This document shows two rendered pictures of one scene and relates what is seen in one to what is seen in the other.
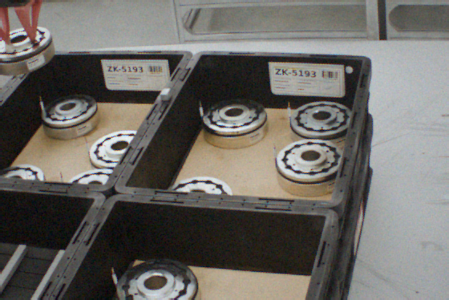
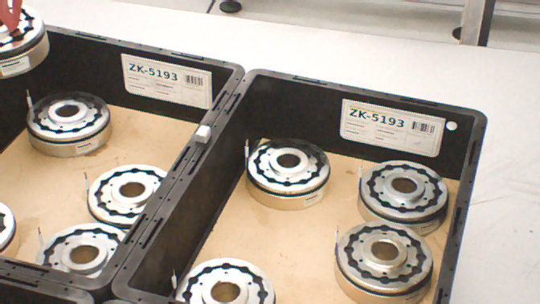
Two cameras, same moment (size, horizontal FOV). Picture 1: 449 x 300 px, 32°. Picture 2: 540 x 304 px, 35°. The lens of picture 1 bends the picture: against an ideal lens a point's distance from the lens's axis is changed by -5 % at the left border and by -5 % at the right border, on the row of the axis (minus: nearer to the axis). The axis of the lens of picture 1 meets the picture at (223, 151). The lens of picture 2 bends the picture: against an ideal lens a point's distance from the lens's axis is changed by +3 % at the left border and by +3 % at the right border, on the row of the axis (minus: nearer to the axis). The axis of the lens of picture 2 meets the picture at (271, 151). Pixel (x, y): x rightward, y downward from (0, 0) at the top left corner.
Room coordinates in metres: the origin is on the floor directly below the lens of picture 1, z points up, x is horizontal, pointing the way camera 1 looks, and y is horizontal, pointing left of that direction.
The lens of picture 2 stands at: (0.35, 0.01, 1.52)
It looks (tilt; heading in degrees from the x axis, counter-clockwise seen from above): 39 degrees down; 359
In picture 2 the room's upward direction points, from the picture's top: 1 degrees clockwise
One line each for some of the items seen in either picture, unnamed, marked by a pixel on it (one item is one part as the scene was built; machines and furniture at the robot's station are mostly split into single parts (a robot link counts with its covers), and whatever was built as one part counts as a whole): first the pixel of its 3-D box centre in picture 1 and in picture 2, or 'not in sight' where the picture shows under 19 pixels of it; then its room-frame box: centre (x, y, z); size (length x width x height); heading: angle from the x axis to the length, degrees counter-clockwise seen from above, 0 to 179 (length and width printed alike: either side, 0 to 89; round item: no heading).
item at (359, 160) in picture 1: (260, 152); (317, 232); (1.00, -0.05, 0.87); 0.40 x 0.30 x 0.11; 161
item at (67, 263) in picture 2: (93, 188); (84, 255); (0.97, 0.20, 0.86); 0.05 x 0.05 x 0.01
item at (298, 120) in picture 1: (321, 119); (403, 189); (1.08, -0.16, 0.86); 0.10 x 0.10 x 0.01
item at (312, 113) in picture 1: (321, 116); (404, 186); (1.08, -0.16, 0.86); 0.05 x 0.05 x 0.01
